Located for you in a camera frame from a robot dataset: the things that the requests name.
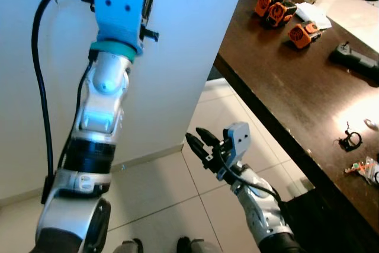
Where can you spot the black handheld tool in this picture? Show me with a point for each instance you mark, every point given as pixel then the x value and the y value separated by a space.
pixel 355 62

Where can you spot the orange and black battery pack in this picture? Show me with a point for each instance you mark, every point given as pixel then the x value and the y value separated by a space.
pixel 302 35
pixel 263 4
pixel 278 15

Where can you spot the white paper sheet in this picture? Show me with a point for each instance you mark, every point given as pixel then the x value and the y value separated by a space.
pixel 314 15

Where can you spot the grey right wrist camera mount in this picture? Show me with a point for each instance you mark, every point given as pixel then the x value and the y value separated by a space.
pixel 238 137

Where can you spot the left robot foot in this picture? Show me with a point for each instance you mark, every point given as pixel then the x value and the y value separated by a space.
pixel 128 246

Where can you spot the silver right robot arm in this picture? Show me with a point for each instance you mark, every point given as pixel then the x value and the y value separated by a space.
pixel 260 211

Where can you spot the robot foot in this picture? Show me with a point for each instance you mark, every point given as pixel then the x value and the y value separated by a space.
pixel 128 246
pixel 198 246

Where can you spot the clear bag of small parts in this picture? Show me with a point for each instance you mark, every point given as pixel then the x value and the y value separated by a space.
pixel 364 171

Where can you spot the small silver metal piece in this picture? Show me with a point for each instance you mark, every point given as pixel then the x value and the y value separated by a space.
pixel 372 124

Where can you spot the pale blue left wrist camera mount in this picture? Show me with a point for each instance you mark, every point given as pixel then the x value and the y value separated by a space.
pixel 118 10

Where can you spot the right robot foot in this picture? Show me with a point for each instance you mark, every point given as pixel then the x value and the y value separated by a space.
pixel 198 246

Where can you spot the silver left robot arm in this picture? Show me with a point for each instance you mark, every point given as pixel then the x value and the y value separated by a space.
pixel 100 105

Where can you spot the dark brown wooden table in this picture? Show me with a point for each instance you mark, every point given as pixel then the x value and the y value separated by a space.
pixel 296 87

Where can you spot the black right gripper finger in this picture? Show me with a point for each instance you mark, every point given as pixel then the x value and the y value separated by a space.
pixel 194 145
pixel 206 136

